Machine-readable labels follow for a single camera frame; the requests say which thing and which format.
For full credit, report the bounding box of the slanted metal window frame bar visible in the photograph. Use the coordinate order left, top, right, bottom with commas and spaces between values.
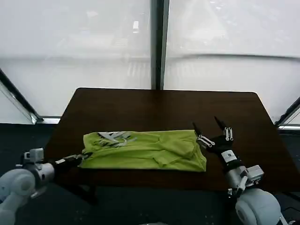
273, 96, 300, 128
0, 69, 45, 124

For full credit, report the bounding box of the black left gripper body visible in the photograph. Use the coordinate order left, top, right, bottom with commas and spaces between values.
54, 154, 82, 167

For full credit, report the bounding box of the lime green t-shirt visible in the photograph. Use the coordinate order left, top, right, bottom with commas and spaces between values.
78, 130, 207, 173

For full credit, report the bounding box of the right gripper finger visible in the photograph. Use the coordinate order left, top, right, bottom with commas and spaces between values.
192, 121, 216, 148
213, 116, 234, 142

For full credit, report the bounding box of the dark vertical window post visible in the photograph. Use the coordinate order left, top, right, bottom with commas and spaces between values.
149, 0, 170, 90

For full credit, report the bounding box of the black table leg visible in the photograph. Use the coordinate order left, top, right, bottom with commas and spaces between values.
70, 184, 98, 206

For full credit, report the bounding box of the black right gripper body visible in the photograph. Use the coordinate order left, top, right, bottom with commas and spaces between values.
209, 134, 242, 171

